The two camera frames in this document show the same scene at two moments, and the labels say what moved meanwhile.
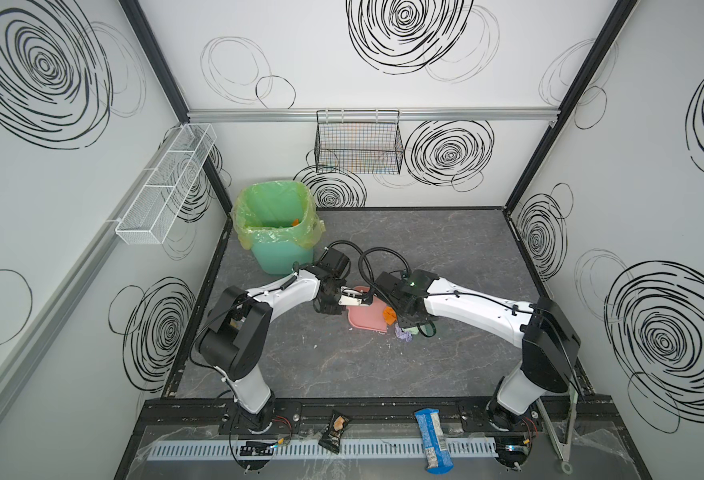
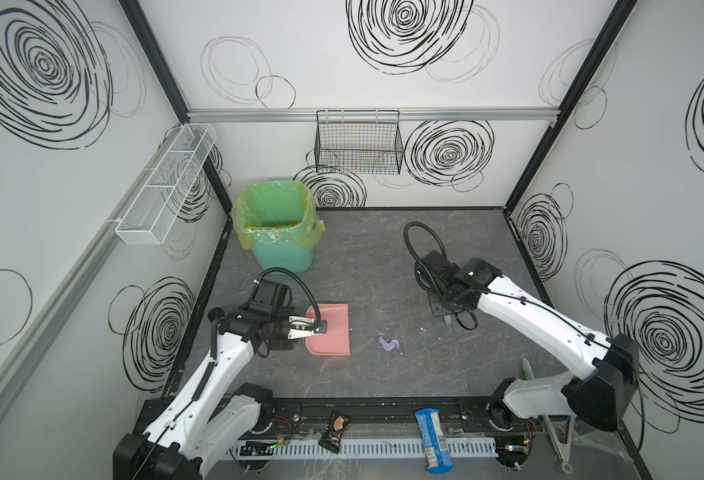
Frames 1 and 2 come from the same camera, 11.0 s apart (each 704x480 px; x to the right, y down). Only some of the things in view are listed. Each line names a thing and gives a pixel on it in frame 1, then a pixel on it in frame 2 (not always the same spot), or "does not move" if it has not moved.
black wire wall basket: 359,142 does not move
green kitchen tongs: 562,449 does not move
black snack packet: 332,434 does not move
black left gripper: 333,298 → 283,328
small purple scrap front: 404,335 → 388,346
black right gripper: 405,313 → 442,303
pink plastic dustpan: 368,317 → 336,340
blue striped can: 437,458 does not move
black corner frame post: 620,11 does not move
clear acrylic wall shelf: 146,222 does not move
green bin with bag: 278,222 does not move
